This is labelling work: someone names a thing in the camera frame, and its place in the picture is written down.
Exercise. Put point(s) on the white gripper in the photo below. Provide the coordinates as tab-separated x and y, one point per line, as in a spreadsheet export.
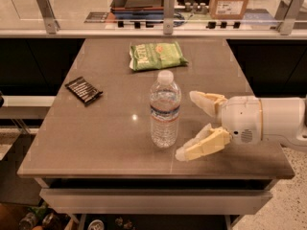
242	118

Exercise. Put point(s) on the clear plastic water bottle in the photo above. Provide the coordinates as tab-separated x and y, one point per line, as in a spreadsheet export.
165	100

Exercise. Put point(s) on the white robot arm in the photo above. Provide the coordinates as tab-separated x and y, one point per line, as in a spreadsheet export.
283	121

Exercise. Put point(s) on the green chip bag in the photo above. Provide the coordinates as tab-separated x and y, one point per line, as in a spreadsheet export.
156	56

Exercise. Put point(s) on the white table drawer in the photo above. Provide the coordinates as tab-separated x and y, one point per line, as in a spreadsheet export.
156	202

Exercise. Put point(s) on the cardboard box with label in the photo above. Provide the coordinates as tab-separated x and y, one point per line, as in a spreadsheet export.
227	9

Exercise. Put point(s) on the black striped snack packet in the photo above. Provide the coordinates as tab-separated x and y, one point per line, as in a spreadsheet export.
83	90

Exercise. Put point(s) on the stacked trays behind glass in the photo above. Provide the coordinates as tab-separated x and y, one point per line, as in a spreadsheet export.
132	10

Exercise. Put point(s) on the middle metal glass bracket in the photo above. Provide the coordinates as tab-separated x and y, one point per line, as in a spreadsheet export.
168	20

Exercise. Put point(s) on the metal glass bracket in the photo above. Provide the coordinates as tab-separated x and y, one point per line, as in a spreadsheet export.
168	20
286	16
50	22

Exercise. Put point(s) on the right metal glass bracket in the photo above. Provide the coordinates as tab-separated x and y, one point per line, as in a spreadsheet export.
286	16

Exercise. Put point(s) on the left metal glass bracket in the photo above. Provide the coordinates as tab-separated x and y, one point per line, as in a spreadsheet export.
50	22

